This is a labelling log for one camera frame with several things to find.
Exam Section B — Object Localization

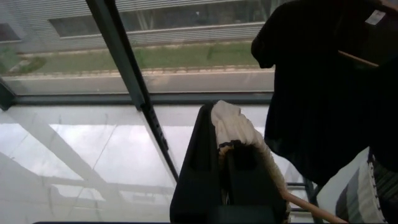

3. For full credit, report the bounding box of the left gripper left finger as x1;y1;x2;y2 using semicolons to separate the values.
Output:
169;103;225;223

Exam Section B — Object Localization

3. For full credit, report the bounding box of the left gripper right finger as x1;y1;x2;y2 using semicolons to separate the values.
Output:
223;142;289;223

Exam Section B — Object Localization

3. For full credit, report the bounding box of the cream printed garment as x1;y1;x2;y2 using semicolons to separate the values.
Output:
210;100;290;195

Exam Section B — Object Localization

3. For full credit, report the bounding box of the black short-sleeved shirt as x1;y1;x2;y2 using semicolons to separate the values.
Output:
250;0;398;187

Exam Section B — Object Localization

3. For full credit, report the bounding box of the black clothes rack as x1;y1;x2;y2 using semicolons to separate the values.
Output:
140;101;325;224

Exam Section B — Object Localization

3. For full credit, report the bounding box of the white laundry basket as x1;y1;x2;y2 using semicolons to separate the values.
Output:
335;148;398;224

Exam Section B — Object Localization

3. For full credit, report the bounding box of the window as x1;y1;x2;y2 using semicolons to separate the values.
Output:
0;0;282;111

